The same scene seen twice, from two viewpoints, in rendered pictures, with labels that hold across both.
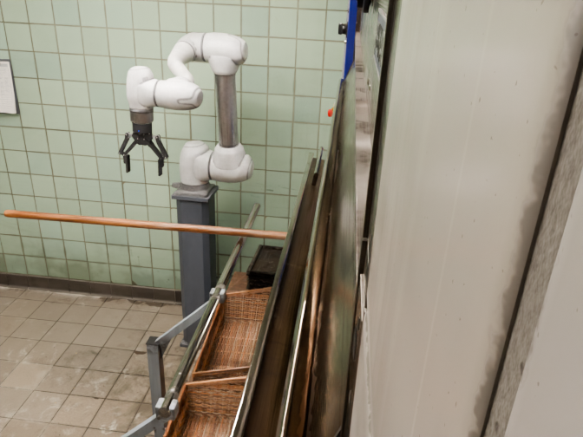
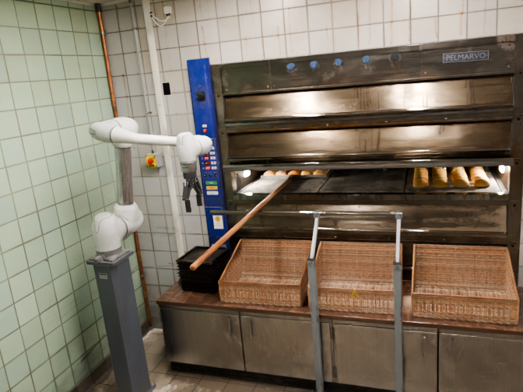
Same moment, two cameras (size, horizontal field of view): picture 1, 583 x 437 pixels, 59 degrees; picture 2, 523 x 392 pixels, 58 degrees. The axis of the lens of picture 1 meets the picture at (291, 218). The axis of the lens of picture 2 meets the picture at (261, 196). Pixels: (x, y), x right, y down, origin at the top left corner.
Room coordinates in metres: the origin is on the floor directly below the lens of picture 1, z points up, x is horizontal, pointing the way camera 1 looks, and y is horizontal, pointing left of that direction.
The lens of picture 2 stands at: (0.99, 2.98, 2.01)
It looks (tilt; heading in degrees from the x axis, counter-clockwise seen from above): 14 degrees down; 285
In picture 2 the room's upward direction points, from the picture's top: 5 degrees counter-clockwise
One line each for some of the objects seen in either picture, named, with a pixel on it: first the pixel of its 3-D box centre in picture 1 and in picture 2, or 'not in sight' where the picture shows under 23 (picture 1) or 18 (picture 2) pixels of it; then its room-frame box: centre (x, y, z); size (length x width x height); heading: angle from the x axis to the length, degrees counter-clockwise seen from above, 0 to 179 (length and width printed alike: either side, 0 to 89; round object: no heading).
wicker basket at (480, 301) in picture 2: not in sight; (461, 280); (0.54, 0.20, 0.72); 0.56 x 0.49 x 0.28; 174
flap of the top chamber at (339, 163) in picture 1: (353, 113); (354, 99); (1.14, -0.13, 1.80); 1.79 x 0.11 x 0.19; 175
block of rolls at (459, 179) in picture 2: not in sight; (449, 173); (0.52, -0.51, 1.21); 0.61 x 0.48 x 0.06; 85
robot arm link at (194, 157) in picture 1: (196, 161); (107, 229); (2.63, 0.52, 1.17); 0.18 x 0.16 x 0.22; 80
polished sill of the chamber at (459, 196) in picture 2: not in sight; (359, 196); (1.13, -0.15, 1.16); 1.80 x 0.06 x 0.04; 175
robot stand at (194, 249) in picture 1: (198, 269); (123, 327); (2.64, 0.53, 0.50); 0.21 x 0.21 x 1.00; 83
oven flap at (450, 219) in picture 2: not in sight; (359, 217); (1.14, -0.13, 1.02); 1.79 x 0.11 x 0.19; 175
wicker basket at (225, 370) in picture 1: (265, 336); (268, 270); (1.75, 0.09, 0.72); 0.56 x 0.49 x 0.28; 176
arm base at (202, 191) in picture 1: (192, 185); (107, 253); (2.64, 0.55, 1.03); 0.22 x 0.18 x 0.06; 83
